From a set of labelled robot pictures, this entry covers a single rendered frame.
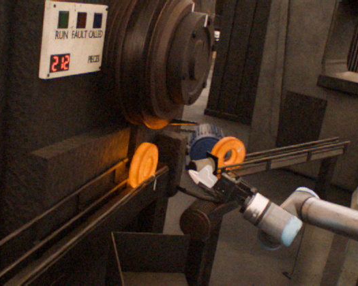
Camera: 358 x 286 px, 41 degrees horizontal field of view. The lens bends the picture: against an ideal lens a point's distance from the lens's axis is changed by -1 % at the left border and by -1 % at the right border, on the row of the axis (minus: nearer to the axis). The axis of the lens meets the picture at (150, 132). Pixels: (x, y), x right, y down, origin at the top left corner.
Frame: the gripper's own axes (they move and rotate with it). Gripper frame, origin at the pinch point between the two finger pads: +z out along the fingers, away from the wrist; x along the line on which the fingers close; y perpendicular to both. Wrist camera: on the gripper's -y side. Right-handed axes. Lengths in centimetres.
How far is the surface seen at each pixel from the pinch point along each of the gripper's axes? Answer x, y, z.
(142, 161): 7.4, -2.0, 14.8
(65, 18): 42, 35, 38
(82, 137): 27.2, 3.6, 28.1
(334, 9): -267, 64, 8
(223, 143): -39.3, 1.2, 1.3
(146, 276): 40.6, -12.0, -9.1
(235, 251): -102, -71, -26
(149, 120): 11.8, 12.7, 17.1
